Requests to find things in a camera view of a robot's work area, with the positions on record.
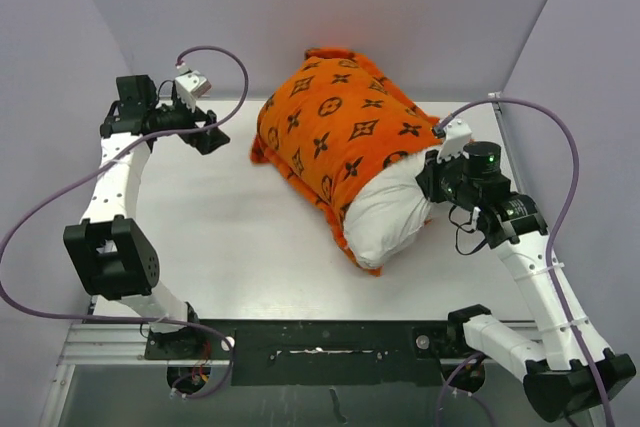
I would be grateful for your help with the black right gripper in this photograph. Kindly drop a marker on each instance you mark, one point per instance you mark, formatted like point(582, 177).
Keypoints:
point(428, 177)

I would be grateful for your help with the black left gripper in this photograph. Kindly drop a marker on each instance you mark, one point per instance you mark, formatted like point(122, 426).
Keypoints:
point(205, 141)

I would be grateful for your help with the white pillow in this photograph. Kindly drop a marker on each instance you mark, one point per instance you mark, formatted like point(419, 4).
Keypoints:
point(387, 213)

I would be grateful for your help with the orange patterned plush pillowcase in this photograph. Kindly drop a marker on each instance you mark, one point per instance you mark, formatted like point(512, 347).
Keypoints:
point(333, 126)

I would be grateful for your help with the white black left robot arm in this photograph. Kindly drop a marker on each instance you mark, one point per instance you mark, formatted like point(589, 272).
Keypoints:
point(110, 252)

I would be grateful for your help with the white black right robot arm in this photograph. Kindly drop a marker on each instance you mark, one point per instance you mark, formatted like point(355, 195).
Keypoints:
point(572, 368)

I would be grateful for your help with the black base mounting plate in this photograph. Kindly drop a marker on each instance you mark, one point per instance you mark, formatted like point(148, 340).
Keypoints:
point(322, 353)

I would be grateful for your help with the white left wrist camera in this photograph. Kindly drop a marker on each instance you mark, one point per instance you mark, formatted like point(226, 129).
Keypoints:
point(190, 85)

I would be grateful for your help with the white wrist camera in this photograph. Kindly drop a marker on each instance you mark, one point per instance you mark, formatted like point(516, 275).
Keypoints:
point(454, 135)
point(190, 85)

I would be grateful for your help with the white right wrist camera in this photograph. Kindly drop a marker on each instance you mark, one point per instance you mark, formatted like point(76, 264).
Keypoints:
point(454, 135)

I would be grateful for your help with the aluminium frame rail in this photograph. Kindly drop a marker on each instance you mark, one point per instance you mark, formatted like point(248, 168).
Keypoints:
point(102, 378)

